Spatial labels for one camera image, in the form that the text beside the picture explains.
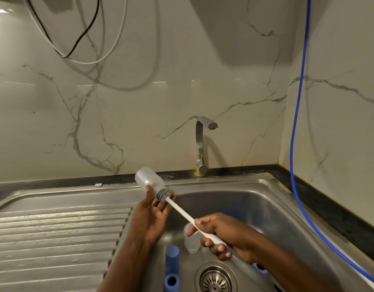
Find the person's right hand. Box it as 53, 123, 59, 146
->
186, 213, 261, 264

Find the person's left hand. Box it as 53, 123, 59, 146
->
128, 185, 176, 245

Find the white bottle brush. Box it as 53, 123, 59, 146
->
156, 189, 233, 248

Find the person's right forearm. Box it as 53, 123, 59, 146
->
251, 232, 338, 292

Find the person's left forearm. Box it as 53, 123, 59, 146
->
97, 236, 156, 292

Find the small clear plastic bottle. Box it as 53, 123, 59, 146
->
183, 222, 203, 254

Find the metal drain strainer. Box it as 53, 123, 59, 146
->
194, 261, 238, 292

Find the blue plastic cylinder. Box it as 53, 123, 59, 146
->
163, 273, 180, 292
166, 245, 180, 275

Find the chrome faucet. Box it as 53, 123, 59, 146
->
194, 116, 219, 176

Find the stainless steel sink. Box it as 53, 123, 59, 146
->
0, 173, 374, 292

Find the white cable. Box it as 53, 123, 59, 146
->
23, 0, 128, 65

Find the black cable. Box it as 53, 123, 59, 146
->
25, 0, 101, 59

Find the blue hose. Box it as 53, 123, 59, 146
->
289, 0, 374, 289

